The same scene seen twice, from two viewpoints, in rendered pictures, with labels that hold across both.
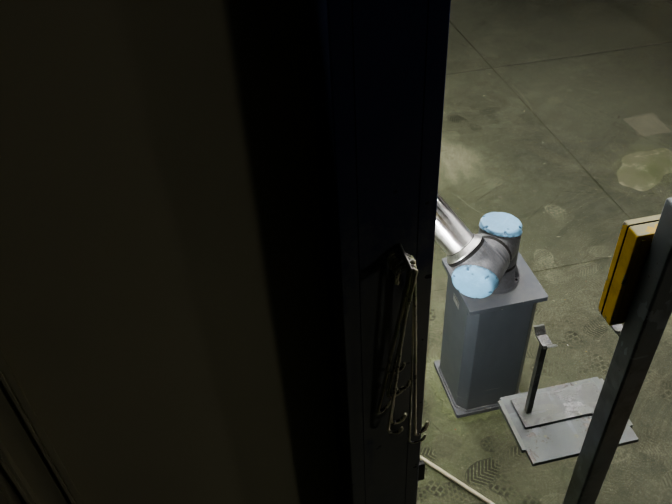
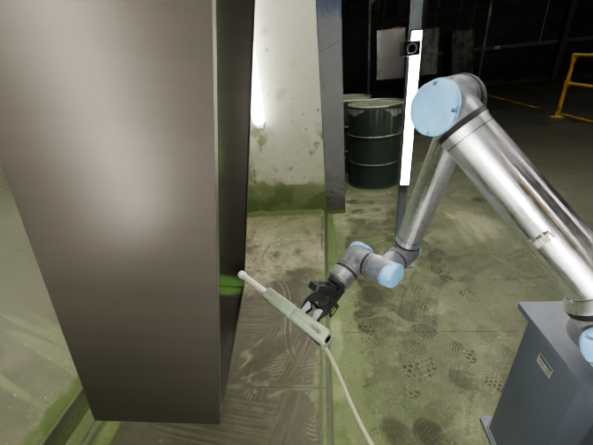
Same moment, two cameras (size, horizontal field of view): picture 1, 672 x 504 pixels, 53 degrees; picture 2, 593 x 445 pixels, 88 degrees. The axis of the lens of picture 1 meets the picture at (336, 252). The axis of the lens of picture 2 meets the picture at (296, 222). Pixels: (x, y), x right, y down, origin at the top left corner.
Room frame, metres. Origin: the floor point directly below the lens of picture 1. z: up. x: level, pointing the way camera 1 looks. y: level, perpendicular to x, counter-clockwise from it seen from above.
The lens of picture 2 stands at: (1.14, 0.01, 1.37)
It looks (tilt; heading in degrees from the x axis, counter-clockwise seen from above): 28 degrees down; 18
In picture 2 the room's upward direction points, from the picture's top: 6 degrees counter-clockwise
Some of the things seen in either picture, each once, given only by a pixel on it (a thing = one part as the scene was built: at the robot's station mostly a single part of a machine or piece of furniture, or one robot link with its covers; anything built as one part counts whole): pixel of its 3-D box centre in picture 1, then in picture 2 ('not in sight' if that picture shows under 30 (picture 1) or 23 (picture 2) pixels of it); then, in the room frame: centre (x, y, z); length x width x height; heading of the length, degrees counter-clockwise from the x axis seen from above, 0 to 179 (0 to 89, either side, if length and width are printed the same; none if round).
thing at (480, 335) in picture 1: (484, 333); (572, 412); (1.87, -0.59, 0.32); 0.31 x 0.31 x 0.64; 11
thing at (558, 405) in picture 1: (574, 375); not in sight; (1.14, -0.62, 0.95); 0.26 x 0.15 x 0.32; 101
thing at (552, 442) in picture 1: (566, 419); not in sight; (1.12, -0.62, 0.78); 0.31 x 0.23 x 0.01; 101
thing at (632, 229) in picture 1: (641, 271); not in sight; (1.04, -0.64, 1.42); 0.12 x 0.06 x 0.26; 101
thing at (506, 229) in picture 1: (498, 240); not in sight; (1.86, -0.59, 0.83); 0.17 x 0.15 x 0.18; 148
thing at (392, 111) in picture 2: not in sight; (374, 145); (4.58, 0.12, 0.44); 0.59 x 0.58 x 0.89; 25
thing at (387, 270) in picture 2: not in sight; (383, 268); (2.04, -0.01, 0.69); 0.12 x 0.12 x 0.09; 58
